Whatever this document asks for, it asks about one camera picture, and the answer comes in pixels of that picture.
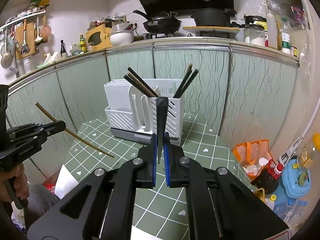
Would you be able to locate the black chopstick pair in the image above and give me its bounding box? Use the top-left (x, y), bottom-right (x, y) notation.
top-left (127, 67), bottom-right (159, 97)

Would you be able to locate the light wooden chopstick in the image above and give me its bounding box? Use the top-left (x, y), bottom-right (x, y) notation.
top-left (174, 63), bottom-right (193, 98)

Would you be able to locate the person left hand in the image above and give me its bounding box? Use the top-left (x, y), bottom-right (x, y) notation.
top-left (0, 163), bottom-right (29, 203)

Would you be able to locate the cooking oil bottle yellow cap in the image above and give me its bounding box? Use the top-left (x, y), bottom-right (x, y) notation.
top-left (254, 188), bottom-right (277, 210)

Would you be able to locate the dark soy sauce bottle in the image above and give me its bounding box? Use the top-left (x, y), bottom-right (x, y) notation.
top-left (251, 159), bottom-right (284, 195)

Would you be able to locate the green checked tablecloth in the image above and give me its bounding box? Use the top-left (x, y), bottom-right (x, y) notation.
top-left (55, 113), bottom-right (254, 239)

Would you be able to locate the orange plastic bag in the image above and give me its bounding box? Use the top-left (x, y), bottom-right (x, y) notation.
top-left (232, 139), bottom-right (272, 181)

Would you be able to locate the clear water bottle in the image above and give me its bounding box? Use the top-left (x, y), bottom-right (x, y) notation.
top-left (273, 199), bottom-right (308, 226)

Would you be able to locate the dark sauce bottle on counter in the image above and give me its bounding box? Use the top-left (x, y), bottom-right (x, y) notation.
top-left (60, 40), bottom-right (67, 59)

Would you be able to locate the white plastic utensil holder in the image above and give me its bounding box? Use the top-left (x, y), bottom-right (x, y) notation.
top-left (104, 79), bottom-right (184, 146)

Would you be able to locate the hanging metal strainer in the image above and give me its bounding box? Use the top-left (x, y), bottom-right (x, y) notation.
top-left (1, 30), bottom-right (12, 68)

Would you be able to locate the green bottle yellow label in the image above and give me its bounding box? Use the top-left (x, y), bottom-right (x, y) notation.
top-left (80, 34), bottom-right (87, 53)

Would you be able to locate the hanging wooden cutting board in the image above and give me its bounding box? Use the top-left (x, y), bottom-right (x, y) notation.
top-left (14, 22), bottom-right (36, 61)

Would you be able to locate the yellow toy microwave box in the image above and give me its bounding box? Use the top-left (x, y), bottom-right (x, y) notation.
top-left (86, 24), bottom-right (112, 51)

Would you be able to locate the jar with yellow lid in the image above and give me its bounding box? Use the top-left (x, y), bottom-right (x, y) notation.
top-left (292, 133), bottom-right (320, 171)

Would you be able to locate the white pipe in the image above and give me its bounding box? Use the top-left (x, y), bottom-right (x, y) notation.
top-left (301, 98), bottom-right (320, 140)

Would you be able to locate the black wok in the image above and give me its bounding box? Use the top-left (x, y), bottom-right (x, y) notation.
top-left (133, 10), bottom-right (182, 35)

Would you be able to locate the clear jar with white powder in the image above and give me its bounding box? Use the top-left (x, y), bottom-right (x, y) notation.
top-left (244, 24), bottom-right (265, 47)

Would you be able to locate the wooden cutting board round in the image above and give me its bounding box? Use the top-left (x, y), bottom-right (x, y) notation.
top-left (183, 26), bottom-right (240, 33)

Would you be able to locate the green label white bottle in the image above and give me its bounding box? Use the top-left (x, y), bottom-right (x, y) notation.
top-left (280, 17), bottom-right (291, 55)

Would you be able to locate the black cooking pot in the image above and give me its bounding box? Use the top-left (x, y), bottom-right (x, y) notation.
top-left (191, 8), bottom-right (237, 27)

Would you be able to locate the white squeeze bottle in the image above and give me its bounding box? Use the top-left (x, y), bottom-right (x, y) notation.
top-left (266, 10), bottom-right (278, 49)

